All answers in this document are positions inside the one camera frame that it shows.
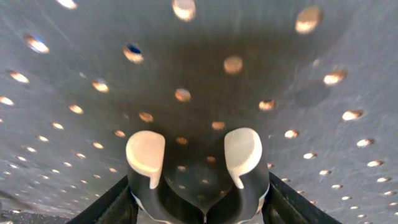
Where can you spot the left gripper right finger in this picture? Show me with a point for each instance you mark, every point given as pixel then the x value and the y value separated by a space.
pixel 289 208

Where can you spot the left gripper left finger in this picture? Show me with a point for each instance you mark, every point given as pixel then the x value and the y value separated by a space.
pixel 112 208

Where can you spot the black and white pliers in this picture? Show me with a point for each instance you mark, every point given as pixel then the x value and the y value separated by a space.
pixel 146 155

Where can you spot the black pegboard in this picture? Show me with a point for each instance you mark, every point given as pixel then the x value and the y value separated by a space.
pixel 62 77

